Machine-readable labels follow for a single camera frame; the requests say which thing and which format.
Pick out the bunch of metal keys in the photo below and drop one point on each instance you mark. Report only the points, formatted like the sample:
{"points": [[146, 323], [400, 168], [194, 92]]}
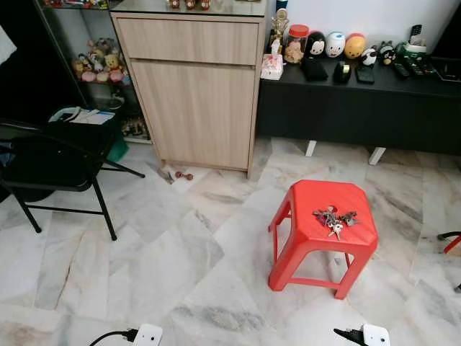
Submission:
{"points": [[335, 220]]}

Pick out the black remote control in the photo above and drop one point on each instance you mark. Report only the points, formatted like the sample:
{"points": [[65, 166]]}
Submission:
{"points": [[421, 66], [400, 70]]}

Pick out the black low console table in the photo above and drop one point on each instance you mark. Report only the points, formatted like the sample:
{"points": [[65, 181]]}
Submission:
{"points": [[346, 108]]}

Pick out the small black toy figure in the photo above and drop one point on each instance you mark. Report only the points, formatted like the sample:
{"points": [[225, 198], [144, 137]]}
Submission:
{"points": [[387, 53]]}

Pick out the small white panda figure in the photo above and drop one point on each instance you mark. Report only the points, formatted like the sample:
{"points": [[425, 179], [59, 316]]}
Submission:
{"points": [[369, 56]]}

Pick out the red plastic stool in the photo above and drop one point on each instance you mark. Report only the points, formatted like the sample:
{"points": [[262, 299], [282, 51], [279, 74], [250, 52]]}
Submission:
{"points": [[317, 249]]}

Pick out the yellow egg-shaped plush toy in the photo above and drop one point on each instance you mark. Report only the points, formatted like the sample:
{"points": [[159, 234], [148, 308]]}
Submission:
{"points": [[354, 47]]}

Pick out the black wallet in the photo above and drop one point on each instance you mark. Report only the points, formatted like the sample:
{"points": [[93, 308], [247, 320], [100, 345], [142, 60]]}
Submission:
{"points": [[314, 70]]}

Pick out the white egg-shaped plush toy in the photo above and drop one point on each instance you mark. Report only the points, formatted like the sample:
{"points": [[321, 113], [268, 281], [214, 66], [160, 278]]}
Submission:
{"points": [[335, 45]]}

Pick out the black egg-shaped plush toy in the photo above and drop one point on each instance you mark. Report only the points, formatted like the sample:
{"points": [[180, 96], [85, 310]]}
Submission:
{"points": [[315, 45]]}

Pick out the glass jar with red lid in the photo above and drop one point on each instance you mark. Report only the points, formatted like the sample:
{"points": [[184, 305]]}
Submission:
{"points": [[296, 45]]}

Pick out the pink white tissue box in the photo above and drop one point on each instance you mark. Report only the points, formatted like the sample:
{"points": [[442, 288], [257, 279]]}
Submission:
{"points": [[271, 68]]}

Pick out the gold trophy with blue ball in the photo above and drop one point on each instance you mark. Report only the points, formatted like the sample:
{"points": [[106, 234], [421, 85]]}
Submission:
{"points": [[279, 29]]}

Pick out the light wooden cabinet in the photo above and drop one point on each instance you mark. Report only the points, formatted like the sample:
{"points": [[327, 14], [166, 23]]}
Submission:
{"points": [[194, 108]]}

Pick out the small red dumbbell toy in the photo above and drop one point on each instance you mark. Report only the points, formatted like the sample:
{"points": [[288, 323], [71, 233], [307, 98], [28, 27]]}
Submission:
{"points": [[184, 175]]}

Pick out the row of small figurines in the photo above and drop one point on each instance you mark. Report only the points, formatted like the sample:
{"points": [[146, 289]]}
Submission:
{"points": [[187, 4]]}

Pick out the green plastic bin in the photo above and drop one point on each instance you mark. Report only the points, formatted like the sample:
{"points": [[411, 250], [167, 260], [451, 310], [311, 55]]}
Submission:
{"points": [[119, 150]]}

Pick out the white and blue paper stack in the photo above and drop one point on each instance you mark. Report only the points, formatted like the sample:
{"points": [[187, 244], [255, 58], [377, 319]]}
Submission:
{"points": [[90, 117]]}

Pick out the black folding chair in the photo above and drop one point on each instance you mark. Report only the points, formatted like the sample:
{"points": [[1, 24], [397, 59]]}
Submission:
{"points": [[43, 155]]}

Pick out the glass display shelf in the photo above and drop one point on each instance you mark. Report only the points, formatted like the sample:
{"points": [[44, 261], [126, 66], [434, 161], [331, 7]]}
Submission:
{"points": [[65, 29]]}

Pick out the red and black metal frame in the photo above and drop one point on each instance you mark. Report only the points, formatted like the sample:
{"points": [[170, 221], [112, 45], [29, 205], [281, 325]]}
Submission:
{"points": [[452, 245]]}

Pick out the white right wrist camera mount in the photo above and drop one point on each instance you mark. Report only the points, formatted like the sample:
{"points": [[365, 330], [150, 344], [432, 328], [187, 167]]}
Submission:
{"points": [[376, 336]]}

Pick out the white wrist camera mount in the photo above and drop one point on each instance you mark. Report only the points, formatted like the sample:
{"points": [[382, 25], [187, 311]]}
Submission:
{"points": [[148, 336], [376, 336]]}

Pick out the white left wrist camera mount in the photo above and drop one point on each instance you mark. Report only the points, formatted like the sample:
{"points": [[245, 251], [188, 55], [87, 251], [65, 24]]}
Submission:
{"points": [[148, 336]]}

